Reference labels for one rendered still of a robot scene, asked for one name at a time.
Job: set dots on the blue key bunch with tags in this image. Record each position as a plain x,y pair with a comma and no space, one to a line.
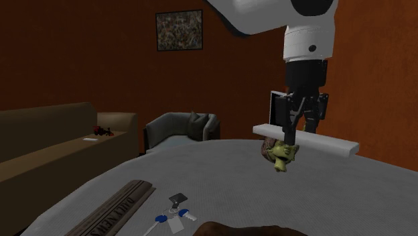
173,217

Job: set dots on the grey bed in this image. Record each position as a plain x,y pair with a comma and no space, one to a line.
235,183

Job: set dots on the white wall shelf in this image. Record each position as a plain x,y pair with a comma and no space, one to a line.
326,142

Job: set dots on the dark brown rounded object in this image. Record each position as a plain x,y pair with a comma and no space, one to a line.
248,230

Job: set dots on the brown sofa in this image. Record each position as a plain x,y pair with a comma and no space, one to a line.
39,143

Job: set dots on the grey armchair with pillow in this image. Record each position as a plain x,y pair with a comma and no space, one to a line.
173,130

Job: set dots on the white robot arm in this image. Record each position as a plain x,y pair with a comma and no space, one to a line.
307,23

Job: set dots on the dark framed wall picture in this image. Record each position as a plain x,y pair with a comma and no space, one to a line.
179,30

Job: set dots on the green turtle head figure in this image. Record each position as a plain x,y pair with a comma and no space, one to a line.
283,156

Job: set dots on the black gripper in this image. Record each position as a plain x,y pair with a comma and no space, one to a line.
305,75

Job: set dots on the folded brown newspaper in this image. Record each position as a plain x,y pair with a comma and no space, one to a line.
114,210

